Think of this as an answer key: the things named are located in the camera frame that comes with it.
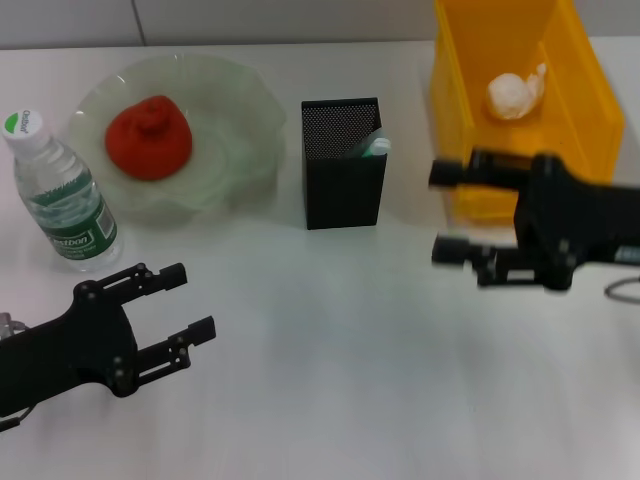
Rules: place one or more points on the white paper ball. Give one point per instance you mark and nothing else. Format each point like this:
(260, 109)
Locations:
(510, 97)

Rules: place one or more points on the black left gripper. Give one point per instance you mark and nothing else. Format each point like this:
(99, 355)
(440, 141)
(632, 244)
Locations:
(65, 350)

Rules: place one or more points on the black mesh pen holder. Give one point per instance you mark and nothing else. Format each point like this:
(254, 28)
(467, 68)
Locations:
(345, 190)

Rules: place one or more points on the red-orange toy orange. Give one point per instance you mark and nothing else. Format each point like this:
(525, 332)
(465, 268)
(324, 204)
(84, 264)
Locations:
(150, 145)

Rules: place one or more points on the yellow plastic storage bin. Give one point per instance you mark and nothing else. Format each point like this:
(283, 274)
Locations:
(500, 60)

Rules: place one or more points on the clear bottle with green label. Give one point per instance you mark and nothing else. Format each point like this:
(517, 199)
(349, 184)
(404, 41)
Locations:
(75, 215)

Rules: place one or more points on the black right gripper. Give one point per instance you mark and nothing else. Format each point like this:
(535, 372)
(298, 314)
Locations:
(575, 220)

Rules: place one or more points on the pale green glass fruit plate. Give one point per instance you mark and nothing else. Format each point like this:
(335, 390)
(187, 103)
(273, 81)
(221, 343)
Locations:
(235, 125)

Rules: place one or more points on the grey marker pen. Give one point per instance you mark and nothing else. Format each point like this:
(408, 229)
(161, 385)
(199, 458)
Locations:
(367, 141)

